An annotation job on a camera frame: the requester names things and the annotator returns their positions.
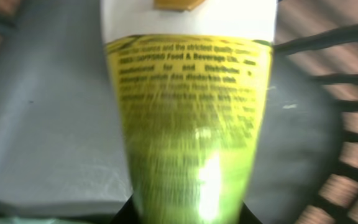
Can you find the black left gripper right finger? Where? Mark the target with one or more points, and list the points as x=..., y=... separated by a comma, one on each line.
x=247, y=217

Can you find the green juice pouch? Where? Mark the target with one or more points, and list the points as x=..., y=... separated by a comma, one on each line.
x=190, y=78

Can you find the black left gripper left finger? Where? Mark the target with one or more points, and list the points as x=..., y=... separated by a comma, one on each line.
x=127, y=214

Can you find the grey plastic basket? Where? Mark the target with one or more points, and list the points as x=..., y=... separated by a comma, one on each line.
x=62, y=153

